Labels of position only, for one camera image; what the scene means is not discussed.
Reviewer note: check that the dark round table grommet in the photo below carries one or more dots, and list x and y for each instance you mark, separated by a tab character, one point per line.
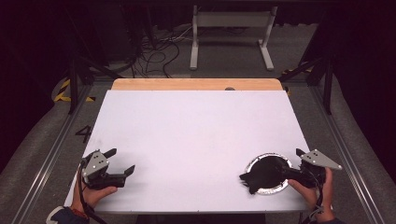
229	89

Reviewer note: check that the person's left hand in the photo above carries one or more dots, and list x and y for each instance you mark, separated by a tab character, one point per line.
93	196

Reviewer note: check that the yellow black floor tape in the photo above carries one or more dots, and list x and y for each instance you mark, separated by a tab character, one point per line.
62	92

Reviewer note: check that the aluminium floor rail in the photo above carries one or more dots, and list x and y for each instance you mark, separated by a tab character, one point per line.
339	140
47	165

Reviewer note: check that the black metal stand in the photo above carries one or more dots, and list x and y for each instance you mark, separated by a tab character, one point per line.
327	87
73	84

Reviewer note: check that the white metal stand frame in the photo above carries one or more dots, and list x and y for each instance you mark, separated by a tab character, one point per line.
232	19

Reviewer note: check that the person's right hand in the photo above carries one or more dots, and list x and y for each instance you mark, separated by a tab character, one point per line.
306	193

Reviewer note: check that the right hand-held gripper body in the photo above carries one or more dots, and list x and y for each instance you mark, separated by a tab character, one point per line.
317	160

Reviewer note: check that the black curtain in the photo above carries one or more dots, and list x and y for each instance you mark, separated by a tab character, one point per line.
25	62
367	77

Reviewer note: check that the oval silver picture frame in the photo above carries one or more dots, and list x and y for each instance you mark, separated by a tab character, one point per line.
267	174

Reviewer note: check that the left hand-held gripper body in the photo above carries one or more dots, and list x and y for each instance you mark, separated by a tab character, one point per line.
95	165

